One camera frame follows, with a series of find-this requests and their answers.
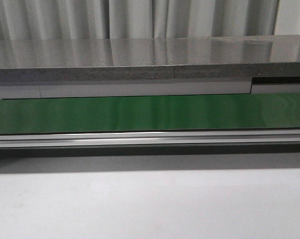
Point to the green conveyor belt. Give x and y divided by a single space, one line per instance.
150 113

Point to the white pleated curtain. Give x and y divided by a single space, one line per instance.
116 19

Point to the aluminium conveyor front rail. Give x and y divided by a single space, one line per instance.
147 138

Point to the grey conveyor back rail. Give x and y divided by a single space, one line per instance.
114 88

